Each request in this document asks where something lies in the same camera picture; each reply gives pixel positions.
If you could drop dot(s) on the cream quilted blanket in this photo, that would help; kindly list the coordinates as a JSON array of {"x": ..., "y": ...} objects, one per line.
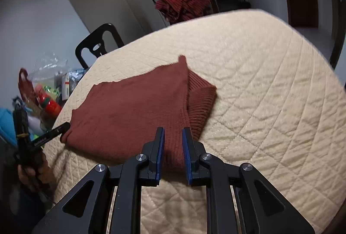
[{"x": 270, "y": 88}]

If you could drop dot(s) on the white bottle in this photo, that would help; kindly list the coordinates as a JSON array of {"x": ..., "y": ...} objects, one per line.
[{"x": 35, "y": 124}]

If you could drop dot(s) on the black chair with cutout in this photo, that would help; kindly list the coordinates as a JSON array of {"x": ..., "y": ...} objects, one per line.
[{"x": 86, "y": 46}]

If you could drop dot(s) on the person's left hand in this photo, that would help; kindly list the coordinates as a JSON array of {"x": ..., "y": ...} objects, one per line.
[{"x": 40, "y": 180}]

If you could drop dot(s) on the reddish brown knit sweater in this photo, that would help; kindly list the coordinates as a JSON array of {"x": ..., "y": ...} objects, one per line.
[{"x": 121, "y": 109}]

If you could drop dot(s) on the blue bag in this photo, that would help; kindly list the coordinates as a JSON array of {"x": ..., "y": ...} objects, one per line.
[{"x": 6, "y": 125}]

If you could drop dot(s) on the clear plastic bag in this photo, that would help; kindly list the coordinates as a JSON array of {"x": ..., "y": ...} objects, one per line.
[{"x": 46, "y": 66}]

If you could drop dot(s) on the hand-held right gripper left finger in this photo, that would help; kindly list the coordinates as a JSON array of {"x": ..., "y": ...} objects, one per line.
[{"x": 160, "y": 147}]

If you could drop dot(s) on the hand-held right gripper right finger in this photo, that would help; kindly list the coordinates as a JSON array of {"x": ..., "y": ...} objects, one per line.
[{"x": 186, "y": 153}]

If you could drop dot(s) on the white carton box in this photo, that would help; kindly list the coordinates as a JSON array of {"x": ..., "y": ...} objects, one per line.
[{"x": 66, "y": 86}]

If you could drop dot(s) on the red bottle with antlers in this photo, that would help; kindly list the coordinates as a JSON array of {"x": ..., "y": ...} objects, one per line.
[{"x": 51, "y": 107}]

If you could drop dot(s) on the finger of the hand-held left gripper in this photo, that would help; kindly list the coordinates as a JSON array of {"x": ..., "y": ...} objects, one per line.
[{"x": 52, "y": 134}]

